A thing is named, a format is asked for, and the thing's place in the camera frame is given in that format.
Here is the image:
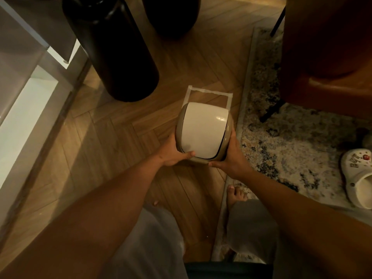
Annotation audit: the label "person's left hand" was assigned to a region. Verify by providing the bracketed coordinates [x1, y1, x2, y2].
[156, 132, 196, 167]

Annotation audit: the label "person's right hand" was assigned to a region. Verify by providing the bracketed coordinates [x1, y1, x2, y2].
[208, 127, 253, 180]

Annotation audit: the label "small beige swing-lid trash bin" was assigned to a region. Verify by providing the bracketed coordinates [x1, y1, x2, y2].
[175, 102, 234, 164]

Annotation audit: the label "person's left forearm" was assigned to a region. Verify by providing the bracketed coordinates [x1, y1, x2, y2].
[0, 154, 164, 279]

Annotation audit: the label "person's right forearm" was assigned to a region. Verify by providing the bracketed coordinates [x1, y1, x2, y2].
[238, 168, 372, 279]

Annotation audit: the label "person's right foot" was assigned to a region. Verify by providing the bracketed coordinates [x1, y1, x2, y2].
[226, 185, 248, 209]

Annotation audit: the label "masking tape floor outline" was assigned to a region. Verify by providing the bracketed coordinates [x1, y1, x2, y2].
[182, 85, 233, 109]

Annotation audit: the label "person's grey trousers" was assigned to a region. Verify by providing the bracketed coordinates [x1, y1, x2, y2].
[100, 199, 372, 279]

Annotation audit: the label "patterned grey beige rug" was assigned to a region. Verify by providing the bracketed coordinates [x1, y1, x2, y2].
[211, 26, 372, 264]

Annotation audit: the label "person's dark shirt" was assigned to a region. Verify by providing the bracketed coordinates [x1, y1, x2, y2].
[185, 262, 274, 279]

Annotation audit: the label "tall black cylindrical bin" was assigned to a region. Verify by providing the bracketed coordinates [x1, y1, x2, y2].
[62, 0, 160, 102]

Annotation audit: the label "white clog shoe with charms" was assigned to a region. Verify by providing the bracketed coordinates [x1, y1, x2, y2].
[341, 148, 372, 209]

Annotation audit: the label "round black container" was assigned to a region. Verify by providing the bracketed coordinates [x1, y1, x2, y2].
[141, 0, 201, 38]

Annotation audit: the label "brown leather armchair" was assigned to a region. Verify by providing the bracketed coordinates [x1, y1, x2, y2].
[259, 0, 372, 123]

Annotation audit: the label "white cabinet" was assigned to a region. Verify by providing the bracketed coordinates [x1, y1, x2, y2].
[0, 0, 88, 230]

